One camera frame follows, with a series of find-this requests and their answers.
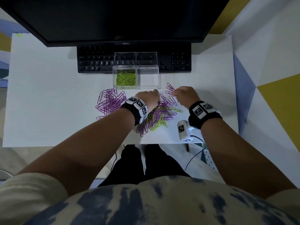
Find person's tie-dye shirt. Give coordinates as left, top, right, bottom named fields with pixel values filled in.
left=0, top=172, right=300, bottom=225

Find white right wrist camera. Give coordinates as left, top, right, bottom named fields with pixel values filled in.
left=177, top=120, right=195, bottom=143

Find black right camera cable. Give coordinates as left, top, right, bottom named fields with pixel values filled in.
left=184, top=135, right=207, bottom=173

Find person's right hand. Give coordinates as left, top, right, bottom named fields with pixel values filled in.
left=172, top=86, right=202, bottom=110

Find heap of green paper clips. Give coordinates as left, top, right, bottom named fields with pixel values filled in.
left=116, top=72, right=136, bottom=87

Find black keyboard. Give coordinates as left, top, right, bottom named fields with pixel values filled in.
left=77, top=43, right=192, bottom=73

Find person's black trousers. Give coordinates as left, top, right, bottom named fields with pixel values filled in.
left=98, top=144, right=191, bottom=187

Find black left wristband with markers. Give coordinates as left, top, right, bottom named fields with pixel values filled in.
left=120, top=96, right=149, bottom=126

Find heap of purple paper clips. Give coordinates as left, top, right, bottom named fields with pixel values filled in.
left=95, top=87, right=127, bottom=120

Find black wristband with markers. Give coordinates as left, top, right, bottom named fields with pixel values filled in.
left=120, top=96, right=149, bottom=126
left=188, top=100, right=223, bottom=130

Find small heap of purple clips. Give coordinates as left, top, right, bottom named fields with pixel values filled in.
left=165, top=82, right=178, bottom=106

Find pile of mixed paper clips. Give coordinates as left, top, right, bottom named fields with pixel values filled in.
left=136, top=93, right=183, bottom=138

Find person's right forearm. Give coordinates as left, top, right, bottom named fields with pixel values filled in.
left=201, top=118, right=297, bottom=199

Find black right wristband with markers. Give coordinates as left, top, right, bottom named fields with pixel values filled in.
left=188, top=100, right=223, bottom=130

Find person's left hand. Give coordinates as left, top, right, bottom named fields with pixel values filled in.
left=135, top=89, right=161, bottom=113

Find person's left forearm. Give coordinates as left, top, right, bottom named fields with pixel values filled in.
left=17, top=108, right=136, bottom=197

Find black computer monitor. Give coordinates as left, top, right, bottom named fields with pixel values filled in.
left=0, top=0, right=231, bottom=48

